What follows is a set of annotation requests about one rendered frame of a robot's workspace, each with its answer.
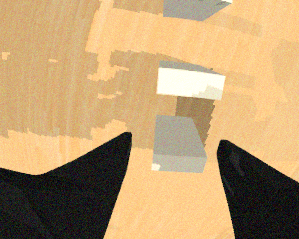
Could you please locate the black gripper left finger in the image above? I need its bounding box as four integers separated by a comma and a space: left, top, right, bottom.
0, 132, 133, 239

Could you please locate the white domino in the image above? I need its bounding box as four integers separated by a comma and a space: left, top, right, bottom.
162, 0, 233, 21
152, 115, 208, 174
157, 60, 225, 100

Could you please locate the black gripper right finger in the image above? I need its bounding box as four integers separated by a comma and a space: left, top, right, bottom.
217, 139, 299, 239

